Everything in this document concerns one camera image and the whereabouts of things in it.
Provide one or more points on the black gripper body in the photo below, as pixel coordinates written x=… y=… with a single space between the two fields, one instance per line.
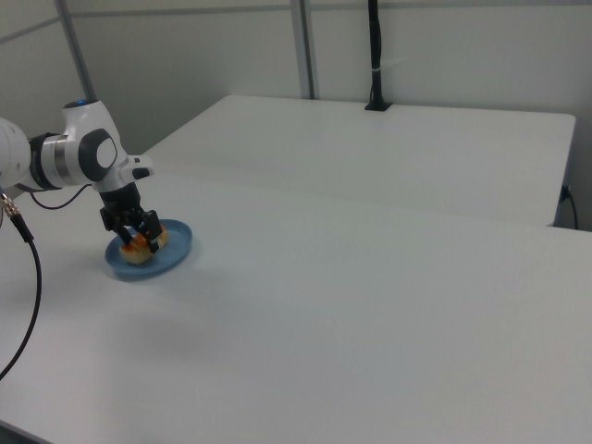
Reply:
x=121 y=203

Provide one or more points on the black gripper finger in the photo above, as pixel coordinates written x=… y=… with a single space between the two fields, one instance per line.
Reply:
x=123 y=233
x=152 y=231

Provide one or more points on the toasted bread piece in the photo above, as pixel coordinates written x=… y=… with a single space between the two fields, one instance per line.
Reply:
x=141 y=249

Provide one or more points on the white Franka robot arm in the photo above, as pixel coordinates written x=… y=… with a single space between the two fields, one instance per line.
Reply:
x=74 y=148

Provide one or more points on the blue round plate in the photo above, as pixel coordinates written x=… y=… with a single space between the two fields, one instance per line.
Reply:
x=171 y=245

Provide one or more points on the grey metal frame post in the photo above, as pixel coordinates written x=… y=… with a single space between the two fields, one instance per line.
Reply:
x=76 y=51
x=305 y=46

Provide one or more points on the black camera stand pole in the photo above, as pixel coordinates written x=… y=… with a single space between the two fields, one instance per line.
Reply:
x=376 y=55

